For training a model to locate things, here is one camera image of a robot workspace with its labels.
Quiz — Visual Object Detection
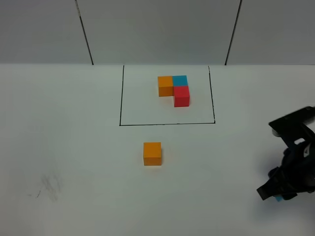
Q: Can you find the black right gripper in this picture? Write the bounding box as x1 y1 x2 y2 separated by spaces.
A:
256 141 315 201

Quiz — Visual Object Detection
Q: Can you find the blue cube block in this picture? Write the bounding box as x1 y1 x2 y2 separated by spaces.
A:
275 196 283 202

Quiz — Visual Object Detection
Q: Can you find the orange cube block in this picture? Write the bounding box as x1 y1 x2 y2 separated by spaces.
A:
143 142 162 166

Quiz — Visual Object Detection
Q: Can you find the red template cube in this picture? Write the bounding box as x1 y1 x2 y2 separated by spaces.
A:
173 86 190 107

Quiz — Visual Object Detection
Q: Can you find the blue template cube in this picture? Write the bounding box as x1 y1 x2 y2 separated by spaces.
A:
172 75 188 87

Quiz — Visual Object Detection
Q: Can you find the orange template cube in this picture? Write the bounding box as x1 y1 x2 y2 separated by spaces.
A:
157 76 173 97

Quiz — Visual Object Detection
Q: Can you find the black right wrist camera bracket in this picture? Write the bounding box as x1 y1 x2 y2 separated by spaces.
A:
269 106 315 149

